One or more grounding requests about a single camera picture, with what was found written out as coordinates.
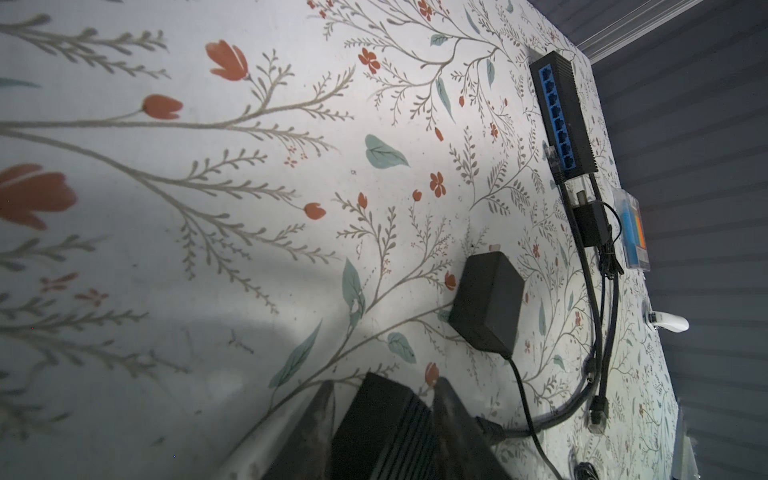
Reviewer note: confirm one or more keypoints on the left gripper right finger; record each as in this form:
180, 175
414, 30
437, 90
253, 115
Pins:
462, 452

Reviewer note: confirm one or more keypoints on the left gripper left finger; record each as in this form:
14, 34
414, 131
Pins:
306, 454

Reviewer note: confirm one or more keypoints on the black power adapter left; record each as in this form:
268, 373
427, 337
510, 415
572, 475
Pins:
488, 303

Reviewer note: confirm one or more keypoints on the small white cylinder object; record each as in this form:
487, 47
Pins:
666, 321

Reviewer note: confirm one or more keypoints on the small black power adapter right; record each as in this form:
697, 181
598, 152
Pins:
592, 223

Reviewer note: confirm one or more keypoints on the floral table mat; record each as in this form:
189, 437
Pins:
208, 208

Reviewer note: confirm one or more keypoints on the highlighter marker pack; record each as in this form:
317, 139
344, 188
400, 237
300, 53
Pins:
633, 237

